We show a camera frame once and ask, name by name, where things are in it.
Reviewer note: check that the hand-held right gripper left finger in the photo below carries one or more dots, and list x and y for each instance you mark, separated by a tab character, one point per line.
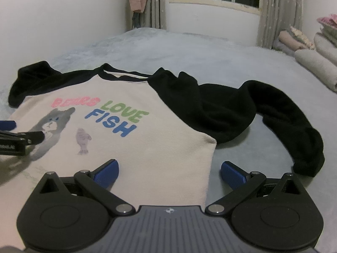
108	173

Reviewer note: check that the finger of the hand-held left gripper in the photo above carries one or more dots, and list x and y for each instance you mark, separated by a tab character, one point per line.
6	125
33	136

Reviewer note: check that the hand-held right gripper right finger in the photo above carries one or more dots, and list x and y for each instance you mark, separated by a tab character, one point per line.
233	174

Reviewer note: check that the cream sweatshirt with black sleeves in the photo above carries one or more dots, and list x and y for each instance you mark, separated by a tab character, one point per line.
147	147

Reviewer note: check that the grey-blue bed blanket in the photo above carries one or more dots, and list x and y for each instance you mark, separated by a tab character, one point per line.
184	55

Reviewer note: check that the rolled grey quilt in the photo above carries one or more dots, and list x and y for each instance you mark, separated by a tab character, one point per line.
316	64

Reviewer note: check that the folded pink blanket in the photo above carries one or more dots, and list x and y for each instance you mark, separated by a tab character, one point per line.
288	40

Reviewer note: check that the grey hanging garment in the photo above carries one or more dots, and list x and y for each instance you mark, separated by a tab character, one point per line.
135	19

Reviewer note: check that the folded grey quilt stack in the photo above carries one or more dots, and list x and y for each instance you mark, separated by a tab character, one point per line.
326	44

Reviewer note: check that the wide beige dotted curtain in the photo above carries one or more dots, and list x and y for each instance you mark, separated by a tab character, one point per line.
279	10

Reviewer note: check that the narrow beige dotted curtain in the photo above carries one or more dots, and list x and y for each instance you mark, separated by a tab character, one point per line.
158	2

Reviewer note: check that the pink pillow with piping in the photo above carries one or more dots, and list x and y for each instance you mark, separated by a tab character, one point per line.
329	22

